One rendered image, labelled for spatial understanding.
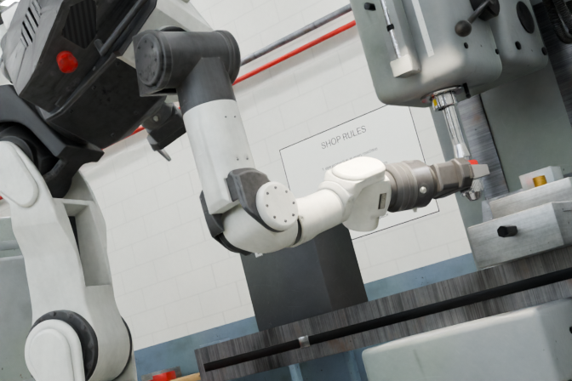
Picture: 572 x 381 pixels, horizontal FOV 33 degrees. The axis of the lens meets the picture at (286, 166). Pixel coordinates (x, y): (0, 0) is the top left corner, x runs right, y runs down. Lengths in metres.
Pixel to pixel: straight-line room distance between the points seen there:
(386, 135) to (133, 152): 2.59
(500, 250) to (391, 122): 5.26
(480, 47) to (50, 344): 0.94
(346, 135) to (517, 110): 4.87
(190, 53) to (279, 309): 0.71
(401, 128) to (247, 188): 5.35
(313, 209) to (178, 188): 6.57
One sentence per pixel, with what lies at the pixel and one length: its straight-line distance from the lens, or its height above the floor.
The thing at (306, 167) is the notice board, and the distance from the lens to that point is 7.22.
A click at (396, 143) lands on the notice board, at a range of 6.78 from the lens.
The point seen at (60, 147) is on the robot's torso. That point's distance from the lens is 1.73.
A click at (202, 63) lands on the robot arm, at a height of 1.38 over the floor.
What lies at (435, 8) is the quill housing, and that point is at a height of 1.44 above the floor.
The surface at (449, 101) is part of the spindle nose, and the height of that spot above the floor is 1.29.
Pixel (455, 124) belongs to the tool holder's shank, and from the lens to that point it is 1.82.
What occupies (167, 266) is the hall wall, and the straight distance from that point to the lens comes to 8.23.
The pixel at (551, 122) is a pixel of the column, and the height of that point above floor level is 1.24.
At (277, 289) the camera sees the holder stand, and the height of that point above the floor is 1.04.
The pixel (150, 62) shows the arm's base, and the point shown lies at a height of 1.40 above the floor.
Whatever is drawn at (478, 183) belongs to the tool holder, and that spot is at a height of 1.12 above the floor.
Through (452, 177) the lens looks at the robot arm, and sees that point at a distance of 1.74.
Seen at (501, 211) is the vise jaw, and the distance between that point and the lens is 1.69.
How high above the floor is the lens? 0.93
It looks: 10 degrees up
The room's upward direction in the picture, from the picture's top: 15 degrees counter-clockwise
